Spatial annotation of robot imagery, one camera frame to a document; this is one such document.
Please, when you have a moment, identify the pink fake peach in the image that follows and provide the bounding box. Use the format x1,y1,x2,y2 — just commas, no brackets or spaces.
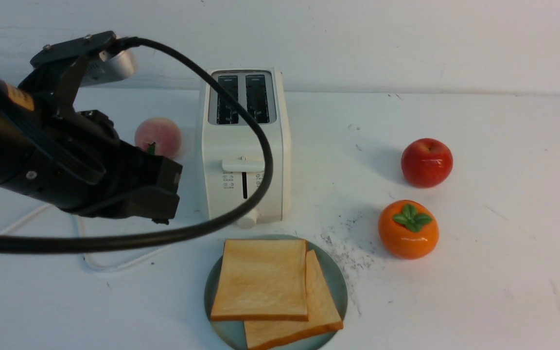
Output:
134,117,182,159

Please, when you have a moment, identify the toast slice with orange crust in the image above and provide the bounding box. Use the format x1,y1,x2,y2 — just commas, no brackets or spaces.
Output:
244,250,344,350

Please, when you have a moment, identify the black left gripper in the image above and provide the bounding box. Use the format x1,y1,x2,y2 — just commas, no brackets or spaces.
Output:
62,109,184,224

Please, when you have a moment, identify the red fake apple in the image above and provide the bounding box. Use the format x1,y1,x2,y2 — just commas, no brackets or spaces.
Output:
401,138,454,188

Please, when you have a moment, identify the orange fake persimmon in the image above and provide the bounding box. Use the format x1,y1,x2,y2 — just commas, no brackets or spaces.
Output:
378,200,439,261

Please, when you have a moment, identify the white power cable with plug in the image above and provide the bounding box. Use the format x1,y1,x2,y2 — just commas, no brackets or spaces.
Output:
0,203,178,272

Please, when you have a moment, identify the white toaster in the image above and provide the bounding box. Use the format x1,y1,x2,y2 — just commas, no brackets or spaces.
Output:
196,68,293,228

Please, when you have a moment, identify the black left camera cable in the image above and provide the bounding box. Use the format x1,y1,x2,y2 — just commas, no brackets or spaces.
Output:
0,37,274,254

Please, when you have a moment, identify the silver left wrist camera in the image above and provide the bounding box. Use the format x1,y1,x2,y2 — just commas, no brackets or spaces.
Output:
81,50,138,87

